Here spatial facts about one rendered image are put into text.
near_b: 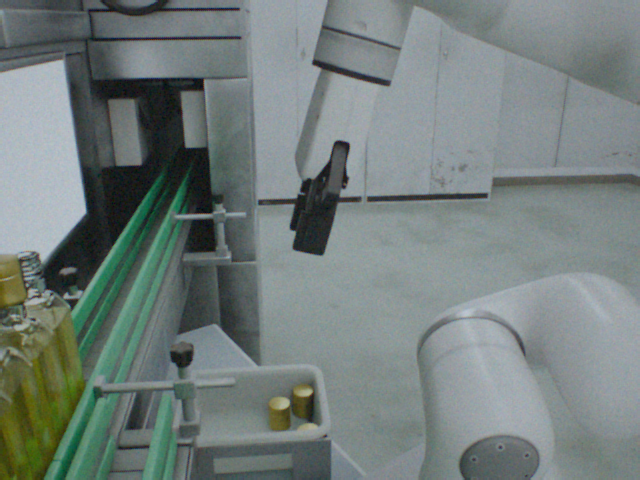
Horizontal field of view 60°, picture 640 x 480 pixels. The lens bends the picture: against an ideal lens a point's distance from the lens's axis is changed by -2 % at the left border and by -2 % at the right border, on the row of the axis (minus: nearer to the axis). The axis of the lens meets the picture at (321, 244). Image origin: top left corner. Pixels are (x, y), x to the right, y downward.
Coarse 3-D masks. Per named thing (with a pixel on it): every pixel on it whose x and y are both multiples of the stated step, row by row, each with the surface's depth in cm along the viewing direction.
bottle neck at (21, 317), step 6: (18, 306) 54; (24, 306) 55; (0, 312) 53; (6, 312) 53; (12, 312) 54; (18, 312) 54; (24, 312) 55; (0, 318) 54; (6, 318) 54; (12, 318) 54; (18, 318) 54; (24, 318) 55; (6, 324) 54; (12, 324) 54; (18, 324) 54
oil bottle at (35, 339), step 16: (32, 320) 56; (0, 336) 54; (16, 336) 54; (32, 336) 54; (48, 336) 57; (32, 352) 54; (48, 352) 57; (48, 368) 57; (48, 384) 57; (64, 384) 61; (48, 400) 56; (64, 400) 61; (48, 416) 57; (64, 416) 60; (64, 432) 60
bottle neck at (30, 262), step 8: (24, 256) 60; (32, 256) 59; (24, 264) 58; (32, 264) 58; (40, 264) 60; (24, 272) 58; (32, 272) 59; (40, 272) 59; (24, 280) 58; (32, 280) 59; (40, 280) 59; (32, 288) 59; (40, 288) 60; (32, 296) 59; (40, 296) 60
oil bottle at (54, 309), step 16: (32, 304) 59; (48, 304) 60; (64, 304) 63; (48, 320) 59; (64, 320) 62; (64, 336) 62; (64, 352) 62; (64, 368) 62; (80, 368) 67; (80, 384) 66
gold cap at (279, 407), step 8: (272, 400) 88; (280, 400) 88; (288, 400) 88; (272, 408) 87; (280, 408) 87; (288, 408) 87; (272, 416) 87; (280, 416) 87; (288, 416) 88; (272, 424) 88; (280, 424) 87; (288, 424) 88
